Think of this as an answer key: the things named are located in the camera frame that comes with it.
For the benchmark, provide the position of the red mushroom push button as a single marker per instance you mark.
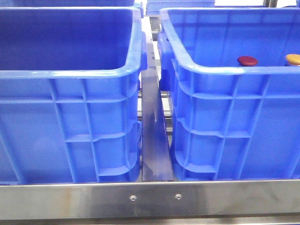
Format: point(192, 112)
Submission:
point(247, 61)

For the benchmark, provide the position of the yellow mushroom push button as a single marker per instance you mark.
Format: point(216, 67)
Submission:
point(292, 60)

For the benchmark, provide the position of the steel divider bar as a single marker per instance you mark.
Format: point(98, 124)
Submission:
point(156, 161)

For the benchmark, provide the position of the right front blue bin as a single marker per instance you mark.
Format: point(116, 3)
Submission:
point(232, 122)

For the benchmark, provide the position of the blue bin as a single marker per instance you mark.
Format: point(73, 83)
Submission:
point(232, 122)
point(74, 3)
point(69, 94)
point(154, 6)

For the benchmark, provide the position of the left front blue bin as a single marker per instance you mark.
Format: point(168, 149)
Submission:
point(69, 94)

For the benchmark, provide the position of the rear centre blue bin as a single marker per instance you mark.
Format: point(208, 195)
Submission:
point(154, 6)

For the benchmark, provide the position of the rear left blue bin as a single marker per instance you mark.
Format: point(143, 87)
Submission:
point(74, 3)

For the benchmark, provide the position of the steel front shelf rail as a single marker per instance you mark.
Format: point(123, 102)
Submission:
point(150, 199)

